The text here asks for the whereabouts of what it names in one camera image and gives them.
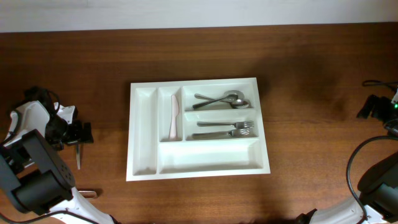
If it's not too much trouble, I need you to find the small metal teaspoon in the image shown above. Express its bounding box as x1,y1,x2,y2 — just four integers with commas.
76,144,81,170

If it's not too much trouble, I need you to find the pink plastic knife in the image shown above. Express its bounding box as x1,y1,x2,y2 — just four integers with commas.
169,95,179,141

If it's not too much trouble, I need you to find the metal spoon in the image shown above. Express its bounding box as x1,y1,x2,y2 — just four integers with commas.
194,93,250,109
192,90,244,110

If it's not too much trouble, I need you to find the metal fork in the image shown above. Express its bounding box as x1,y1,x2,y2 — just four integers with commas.
197,121,254,129
192,128,251,139

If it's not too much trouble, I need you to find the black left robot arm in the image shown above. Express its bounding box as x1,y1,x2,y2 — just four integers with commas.
1,86,117,223

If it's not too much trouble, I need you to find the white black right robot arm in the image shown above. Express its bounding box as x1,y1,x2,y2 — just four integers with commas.
294,95,397,224

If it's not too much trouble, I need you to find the white cutlery tray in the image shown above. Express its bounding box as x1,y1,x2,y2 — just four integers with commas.
126,78,271,181

